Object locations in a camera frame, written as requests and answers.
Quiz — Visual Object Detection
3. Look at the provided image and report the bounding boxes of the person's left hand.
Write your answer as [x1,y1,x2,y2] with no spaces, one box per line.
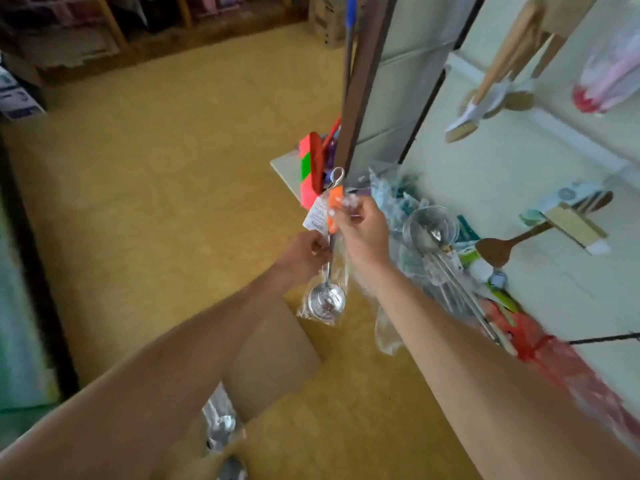
[275,229,333,291]

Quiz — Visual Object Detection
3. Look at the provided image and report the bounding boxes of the person's right hand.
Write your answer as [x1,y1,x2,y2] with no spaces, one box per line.
[328,193,393,276]

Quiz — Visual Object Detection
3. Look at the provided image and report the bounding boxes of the person's right forearm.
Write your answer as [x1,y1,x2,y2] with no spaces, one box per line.
[370,259,640,480]

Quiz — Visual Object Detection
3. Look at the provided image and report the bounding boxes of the person's left forearm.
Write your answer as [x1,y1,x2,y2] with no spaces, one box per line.
[0,275,311,480]

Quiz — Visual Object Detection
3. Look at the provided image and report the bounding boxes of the pile of plastic wrapped utensils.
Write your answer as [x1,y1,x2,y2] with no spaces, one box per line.
[365,165,521,356]

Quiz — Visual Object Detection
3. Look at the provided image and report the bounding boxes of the large steel strainer ladle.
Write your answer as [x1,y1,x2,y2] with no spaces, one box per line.
[403,205,506,346]

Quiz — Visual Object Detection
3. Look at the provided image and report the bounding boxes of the pink green broom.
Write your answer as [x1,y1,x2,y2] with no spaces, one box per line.
[298,119,341,211]
[333,0,399,191]

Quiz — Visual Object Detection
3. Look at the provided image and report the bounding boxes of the white flat board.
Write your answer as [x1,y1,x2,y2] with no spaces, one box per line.
[270,149,306,201]

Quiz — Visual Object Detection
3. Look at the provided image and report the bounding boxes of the brown cardboard sheet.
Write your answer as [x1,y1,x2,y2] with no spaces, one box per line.
[165,299,326,466]

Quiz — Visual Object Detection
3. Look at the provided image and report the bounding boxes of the dark wooden spatula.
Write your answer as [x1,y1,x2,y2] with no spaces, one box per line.
[475,191,613,271]

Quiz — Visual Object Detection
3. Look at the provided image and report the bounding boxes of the wooden brushes hanging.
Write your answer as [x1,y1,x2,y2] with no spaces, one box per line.
[445,0,546,144]

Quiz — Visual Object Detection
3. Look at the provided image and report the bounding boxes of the wooden dish brushes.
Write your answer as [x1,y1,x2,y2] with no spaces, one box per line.
[490,35,566,111]

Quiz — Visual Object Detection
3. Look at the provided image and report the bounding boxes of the grey white sneaker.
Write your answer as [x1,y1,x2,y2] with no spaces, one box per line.
[218,455,249,480]

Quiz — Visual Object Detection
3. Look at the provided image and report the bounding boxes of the red plastic wrapped packets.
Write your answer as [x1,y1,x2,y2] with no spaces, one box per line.
[490,299,640,446]

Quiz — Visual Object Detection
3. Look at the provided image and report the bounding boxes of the wooden bookshelf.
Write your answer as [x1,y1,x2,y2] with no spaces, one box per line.
[0,0,351,86]

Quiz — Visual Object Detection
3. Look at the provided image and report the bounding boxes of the pink handled whisk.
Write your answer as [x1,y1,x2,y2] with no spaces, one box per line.
[572,25,640,116]

